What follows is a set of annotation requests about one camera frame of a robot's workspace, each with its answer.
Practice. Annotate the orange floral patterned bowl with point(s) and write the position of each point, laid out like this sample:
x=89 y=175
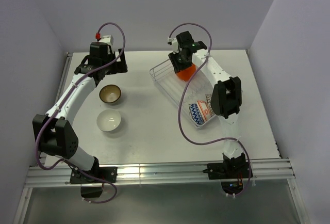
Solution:
x=205 y=110

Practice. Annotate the aluminium frame rail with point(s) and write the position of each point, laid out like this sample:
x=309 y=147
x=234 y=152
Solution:
x=163 y=173

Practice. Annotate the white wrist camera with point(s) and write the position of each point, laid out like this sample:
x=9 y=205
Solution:
x=107 y=39
x=172 y=42

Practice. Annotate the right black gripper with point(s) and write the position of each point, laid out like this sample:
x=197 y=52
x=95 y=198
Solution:
x=177 y=67

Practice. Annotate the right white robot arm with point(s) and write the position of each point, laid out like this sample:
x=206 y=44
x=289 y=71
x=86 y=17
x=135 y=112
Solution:
x=226 y=98

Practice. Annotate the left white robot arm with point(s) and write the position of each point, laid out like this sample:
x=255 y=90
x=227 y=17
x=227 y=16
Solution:
x=53 y=131

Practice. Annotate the plain white bowl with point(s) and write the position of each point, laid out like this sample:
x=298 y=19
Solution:
x=108 y=120

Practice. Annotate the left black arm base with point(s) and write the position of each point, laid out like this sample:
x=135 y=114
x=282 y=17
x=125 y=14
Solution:
x=92 y=182

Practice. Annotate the orange plastic square bowl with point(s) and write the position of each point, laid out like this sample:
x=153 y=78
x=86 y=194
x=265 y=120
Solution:
x=186 y=74

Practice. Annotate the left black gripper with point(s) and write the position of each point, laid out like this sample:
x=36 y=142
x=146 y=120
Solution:
x=119 y=66

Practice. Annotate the red blue patterned bowl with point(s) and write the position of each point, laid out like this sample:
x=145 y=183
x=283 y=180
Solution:
x=196 y=114

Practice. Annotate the white wire dish rack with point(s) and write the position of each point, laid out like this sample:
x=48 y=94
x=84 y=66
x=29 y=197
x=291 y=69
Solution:
x=172 y=87

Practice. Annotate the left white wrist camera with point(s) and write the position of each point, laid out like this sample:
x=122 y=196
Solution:
x=107 y=39

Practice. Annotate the brown geometric patterned bowl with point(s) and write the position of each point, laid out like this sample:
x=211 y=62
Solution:
x=208 y=98

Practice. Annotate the brown glazed bowl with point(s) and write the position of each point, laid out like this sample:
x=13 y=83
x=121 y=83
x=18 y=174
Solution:
x=110 y=94

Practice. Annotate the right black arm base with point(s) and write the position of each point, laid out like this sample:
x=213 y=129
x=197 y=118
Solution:
x=231 y=175

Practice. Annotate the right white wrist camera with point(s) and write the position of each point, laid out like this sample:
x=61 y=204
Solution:
x=172 y=42

